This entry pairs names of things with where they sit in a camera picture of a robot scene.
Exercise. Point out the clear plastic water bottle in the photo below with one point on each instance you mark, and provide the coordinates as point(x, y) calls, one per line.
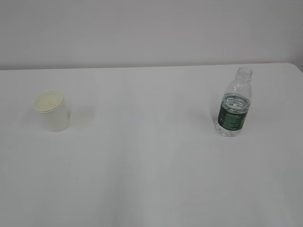
point(235, 104)

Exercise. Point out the white paper cup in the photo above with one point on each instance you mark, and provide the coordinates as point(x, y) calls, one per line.
point(51, 108)

